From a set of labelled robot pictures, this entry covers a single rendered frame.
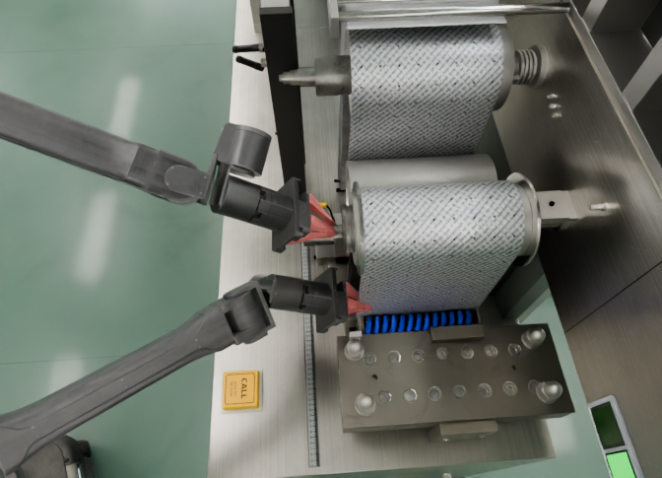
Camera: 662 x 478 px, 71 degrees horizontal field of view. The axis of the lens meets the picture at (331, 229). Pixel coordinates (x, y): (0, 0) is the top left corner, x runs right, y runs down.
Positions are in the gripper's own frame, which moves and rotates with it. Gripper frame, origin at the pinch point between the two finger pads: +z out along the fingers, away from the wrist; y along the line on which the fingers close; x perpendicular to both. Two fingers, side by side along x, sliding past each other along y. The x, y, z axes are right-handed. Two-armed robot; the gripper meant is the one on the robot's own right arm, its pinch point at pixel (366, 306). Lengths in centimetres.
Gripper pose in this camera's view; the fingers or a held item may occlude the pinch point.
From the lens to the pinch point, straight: 87.0
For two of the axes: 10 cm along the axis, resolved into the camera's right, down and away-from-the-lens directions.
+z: 8.6, 2.1, 4.7
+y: 0.7, 8.6, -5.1
